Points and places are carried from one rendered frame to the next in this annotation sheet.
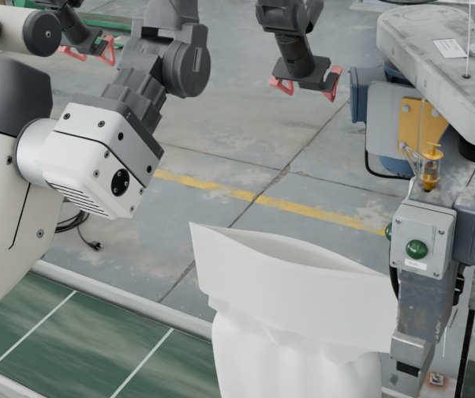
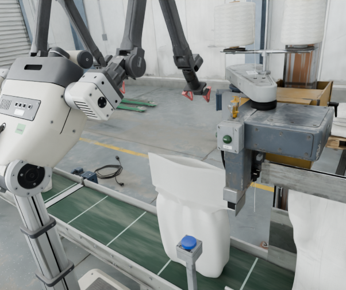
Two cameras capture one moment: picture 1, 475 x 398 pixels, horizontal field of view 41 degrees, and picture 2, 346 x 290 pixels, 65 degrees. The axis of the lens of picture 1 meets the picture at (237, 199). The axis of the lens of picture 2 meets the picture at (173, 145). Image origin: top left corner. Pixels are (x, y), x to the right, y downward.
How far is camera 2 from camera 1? 27 cm
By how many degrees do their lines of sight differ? 10
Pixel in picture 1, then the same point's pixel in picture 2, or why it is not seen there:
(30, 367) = (84, 224)
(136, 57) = (115, 60)
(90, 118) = (91, 76)
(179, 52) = (131, 57)
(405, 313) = (228, 176)
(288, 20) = (185, 62)
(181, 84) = (131, 69)
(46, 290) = (95, 195)
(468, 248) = (250, 141)
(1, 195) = (57, 110)
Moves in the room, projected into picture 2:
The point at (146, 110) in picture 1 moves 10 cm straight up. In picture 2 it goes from (115, 76) to (109, 43)
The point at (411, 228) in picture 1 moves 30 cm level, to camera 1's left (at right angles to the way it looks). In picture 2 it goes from (224, 129) to (131, 136)
